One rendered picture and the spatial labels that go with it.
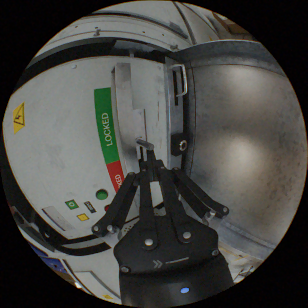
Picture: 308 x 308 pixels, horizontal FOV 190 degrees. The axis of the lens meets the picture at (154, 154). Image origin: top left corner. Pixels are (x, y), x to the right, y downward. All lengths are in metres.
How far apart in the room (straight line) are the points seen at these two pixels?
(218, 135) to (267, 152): 0.15
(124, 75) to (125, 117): 0.08
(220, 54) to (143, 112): 0.27
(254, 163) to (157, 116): 0.28
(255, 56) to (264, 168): 0.28
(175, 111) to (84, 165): 0.26
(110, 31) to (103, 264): 0.74
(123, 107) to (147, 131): 0.09
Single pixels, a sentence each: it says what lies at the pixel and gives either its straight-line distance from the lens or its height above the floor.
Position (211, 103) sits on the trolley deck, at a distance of 0.29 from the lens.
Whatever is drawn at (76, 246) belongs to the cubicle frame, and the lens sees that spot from 0.53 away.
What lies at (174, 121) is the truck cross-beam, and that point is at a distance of 0.28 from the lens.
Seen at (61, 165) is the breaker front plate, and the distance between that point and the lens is 0.23.
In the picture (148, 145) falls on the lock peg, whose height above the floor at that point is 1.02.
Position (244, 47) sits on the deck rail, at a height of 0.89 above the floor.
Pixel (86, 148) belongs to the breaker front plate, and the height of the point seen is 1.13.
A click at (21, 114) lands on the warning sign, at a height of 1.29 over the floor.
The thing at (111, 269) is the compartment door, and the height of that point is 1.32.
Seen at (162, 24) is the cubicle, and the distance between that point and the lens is 0.37.
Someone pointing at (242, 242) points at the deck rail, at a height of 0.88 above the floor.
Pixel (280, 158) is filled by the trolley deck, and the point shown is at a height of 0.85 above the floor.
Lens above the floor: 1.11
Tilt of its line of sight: 31 degrees down
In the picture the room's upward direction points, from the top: 109 degrees counter-clockwise
